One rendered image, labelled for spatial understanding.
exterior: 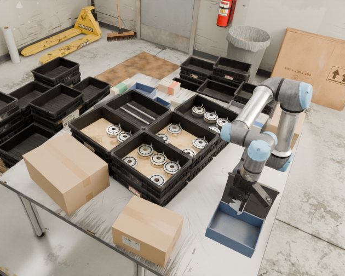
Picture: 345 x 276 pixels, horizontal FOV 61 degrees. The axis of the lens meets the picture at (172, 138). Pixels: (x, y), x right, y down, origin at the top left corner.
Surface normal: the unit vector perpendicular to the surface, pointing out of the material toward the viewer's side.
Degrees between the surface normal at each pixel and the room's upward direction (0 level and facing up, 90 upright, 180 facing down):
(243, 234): 1
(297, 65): 77
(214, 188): 0
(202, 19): 90
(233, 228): 1
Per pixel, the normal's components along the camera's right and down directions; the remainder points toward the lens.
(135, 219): 0.07, -0.74
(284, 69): -0.42, 0.37
